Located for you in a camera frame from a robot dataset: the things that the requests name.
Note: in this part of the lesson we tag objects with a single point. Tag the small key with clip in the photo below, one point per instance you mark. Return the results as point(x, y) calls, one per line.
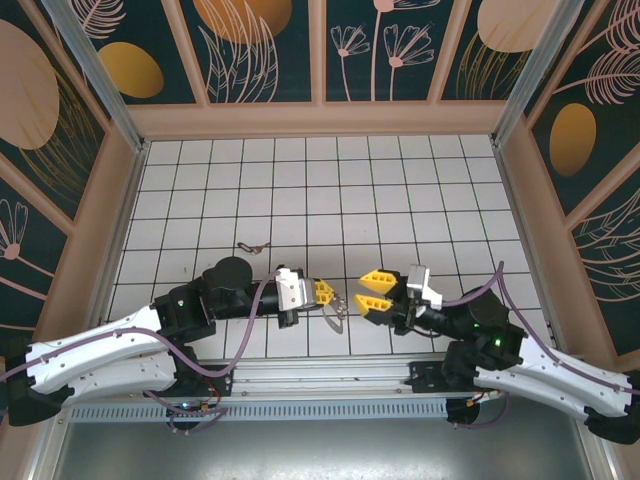
point(257, 248)

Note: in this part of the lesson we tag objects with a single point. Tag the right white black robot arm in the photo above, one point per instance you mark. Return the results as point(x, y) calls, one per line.
point(550, 372)

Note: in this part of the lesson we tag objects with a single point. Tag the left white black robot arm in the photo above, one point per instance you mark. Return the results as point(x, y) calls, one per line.
point(100, 375)

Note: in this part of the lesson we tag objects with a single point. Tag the small circuit board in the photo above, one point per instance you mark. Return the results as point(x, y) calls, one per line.
point(187, 407)

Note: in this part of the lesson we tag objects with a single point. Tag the grey metal sheet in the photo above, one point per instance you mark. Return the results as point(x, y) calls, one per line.
point(320, 450)

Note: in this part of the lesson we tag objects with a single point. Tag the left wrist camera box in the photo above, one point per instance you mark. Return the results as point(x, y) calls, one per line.
point(292, 292)

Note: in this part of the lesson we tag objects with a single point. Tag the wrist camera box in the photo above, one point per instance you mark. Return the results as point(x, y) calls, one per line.
point(419, 282)
point(292, 292)

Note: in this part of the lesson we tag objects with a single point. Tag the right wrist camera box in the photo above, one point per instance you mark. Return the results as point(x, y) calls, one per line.
point(419, 282)

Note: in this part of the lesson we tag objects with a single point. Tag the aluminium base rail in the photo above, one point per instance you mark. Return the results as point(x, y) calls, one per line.
point(320, 372)

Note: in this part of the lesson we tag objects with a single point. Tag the aluminium side rail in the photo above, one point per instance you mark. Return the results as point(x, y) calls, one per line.
point(122, 235)
point(522, 235)

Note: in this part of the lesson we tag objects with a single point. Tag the aluminium frame post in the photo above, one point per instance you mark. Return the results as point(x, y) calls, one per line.
point(530, 70)
point(105, 85)

